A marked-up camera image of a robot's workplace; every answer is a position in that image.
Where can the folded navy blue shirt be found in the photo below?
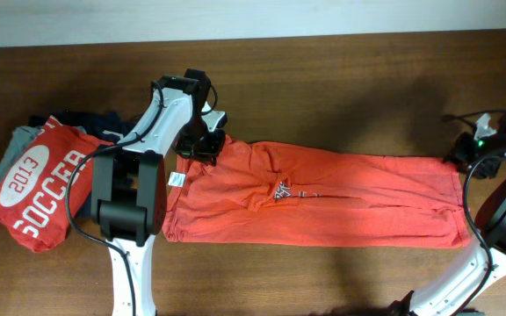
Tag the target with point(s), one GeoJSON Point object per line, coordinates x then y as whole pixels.
{"type": "Point", "coordinates": [99, 123]}

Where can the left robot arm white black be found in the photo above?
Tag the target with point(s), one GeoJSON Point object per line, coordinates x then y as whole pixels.
{"type": "Point", "coordinates": [129, 189]}

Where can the orange McKinney Boyd soccer t-shirt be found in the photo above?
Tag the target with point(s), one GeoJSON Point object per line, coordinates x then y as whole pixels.
{"type": "Point", "coordinates": [276, 193]}

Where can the folded grey shirt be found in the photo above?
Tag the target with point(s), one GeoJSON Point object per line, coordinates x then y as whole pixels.
{"type": "Point", "coordinates": [21, 138]}

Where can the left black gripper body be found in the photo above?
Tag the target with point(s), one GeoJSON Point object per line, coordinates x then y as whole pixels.
{"type": "Point", "coordinates": [197, 140]}

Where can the folded red 2013 soccer shirt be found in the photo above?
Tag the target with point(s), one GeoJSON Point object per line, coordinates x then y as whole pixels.
{"type": "Point", "coordinates": [33, 189]}

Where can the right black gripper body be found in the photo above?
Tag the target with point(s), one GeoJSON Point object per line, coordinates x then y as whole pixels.
{"type": "Point", "coordinates": [467, 147]}

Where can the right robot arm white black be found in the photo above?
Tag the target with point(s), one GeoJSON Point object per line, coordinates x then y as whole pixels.
{"type": "Point", "coordinates": [481, 264]}

